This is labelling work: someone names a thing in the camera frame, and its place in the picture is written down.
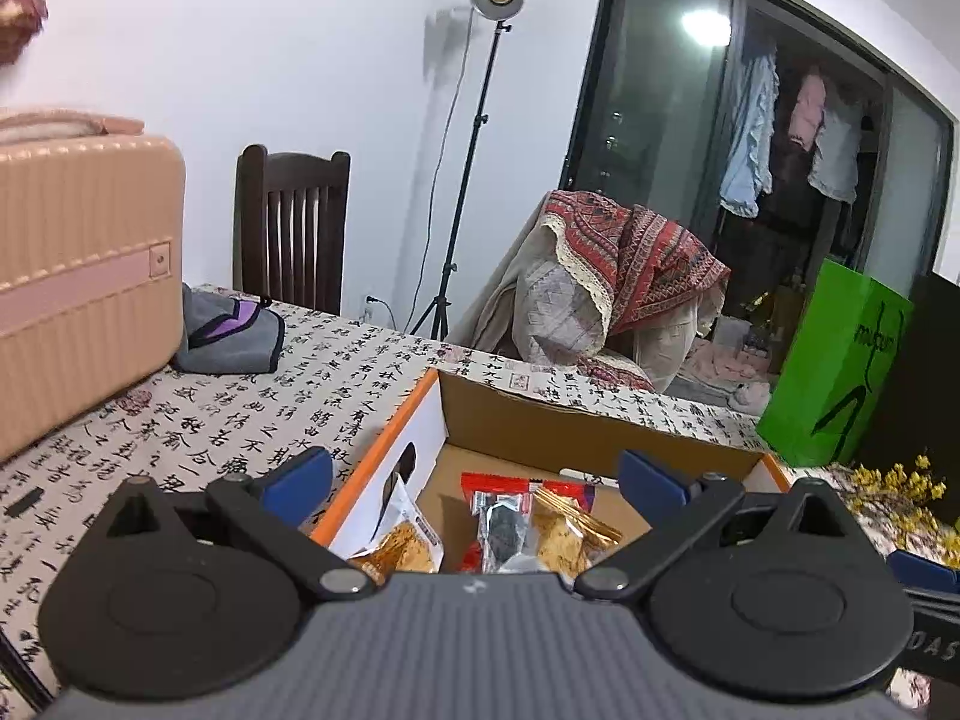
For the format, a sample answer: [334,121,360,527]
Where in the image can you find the grey purple pouch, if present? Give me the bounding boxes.
[171,283,286,376]

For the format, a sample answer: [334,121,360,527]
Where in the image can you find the green paper bag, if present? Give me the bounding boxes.
[756,259,916,468]

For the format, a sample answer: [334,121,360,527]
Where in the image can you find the clear packet with black snack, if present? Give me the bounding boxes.
[471,491,541,575]

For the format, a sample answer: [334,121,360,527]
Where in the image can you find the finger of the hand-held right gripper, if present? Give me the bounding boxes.
[887,549,960,614]

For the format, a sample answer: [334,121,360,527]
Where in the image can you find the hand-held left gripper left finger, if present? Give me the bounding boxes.
[90,446,376,602]

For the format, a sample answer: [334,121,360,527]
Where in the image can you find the dark wooden chair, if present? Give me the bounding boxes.
[234,144,352,316]

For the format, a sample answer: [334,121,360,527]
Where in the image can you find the pink ribbed suitcase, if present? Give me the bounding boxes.
[0,109,187,462]

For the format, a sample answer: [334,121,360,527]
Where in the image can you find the chair draped with patterned cloth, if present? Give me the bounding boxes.
[450,202,725,395]

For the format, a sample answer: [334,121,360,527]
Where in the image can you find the yellow flower sprigs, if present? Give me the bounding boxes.
[847,454,950,533]

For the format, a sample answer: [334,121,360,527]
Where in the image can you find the cardboard box with orange rim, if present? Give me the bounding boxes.
[311,367,792,578]

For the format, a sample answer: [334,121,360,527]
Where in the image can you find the pale cloth pile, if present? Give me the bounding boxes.
[686,337,773,413]

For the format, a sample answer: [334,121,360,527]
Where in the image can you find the dark framed glass door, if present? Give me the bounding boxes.
[559,0,955,301]

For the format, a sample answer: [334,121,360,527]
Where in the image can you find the gold cracker snack packet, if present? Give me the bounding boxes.
[529,486,623,575]

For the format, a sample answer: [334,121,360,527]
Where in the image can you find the clear cracker packet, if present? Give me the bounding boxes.
[349,480,443,586]

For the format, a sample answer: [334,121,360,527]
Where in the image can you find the light blue hanging garment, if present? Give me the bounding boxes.
[718,52,781,220]

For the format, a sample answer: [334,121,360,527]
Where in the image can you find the black panel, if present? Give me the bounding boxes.
[855,270,960,481]

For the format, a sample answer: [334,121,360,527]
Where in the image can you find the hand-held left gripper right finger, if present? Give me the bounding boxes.
[574,450,875,602]

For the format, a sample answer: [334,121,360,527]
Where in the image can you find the dusty pink rose bouquet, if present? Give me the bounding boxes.
[0,0,50,65]

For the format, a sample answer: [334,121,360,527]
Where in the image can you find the pink hanging garment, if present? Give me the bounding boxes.
[787,73,830,151]

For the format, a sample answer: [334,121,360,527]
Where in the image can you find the red snack packet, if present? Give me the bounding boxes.
[460,472,597,575]

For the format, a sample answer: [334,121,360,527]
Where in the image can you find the red patterned blanket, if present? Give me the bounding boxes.
[544,190,732,338]

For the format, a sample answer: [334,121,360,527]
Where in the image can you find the white hanging garment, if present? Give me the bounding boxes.
[806,94,863,203]

